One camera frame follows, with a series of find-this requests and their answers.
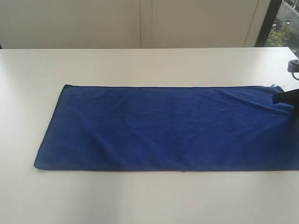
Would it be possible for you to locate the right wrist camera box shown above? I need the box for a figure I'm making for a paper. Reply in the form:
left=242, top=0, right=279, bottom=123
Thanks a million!
left=287, top=59, right=299, bottom=81

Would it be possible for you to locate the black window frame post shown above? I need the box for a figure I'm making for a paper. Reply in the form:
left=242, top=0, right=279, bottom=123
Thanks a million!
left=255, top=0, right=282, bottom=47

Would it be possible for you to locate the blue microfibre towel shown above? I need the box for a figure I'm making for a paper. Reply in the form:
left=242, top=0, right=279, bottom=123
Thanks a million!
left=34, top=85, right=299, bottom=172

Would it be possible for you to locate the green tree outside window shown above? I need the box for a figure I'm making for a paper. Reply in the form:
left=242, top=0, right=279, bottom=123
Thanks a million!
left=265, top=21, right=292, bottom=47

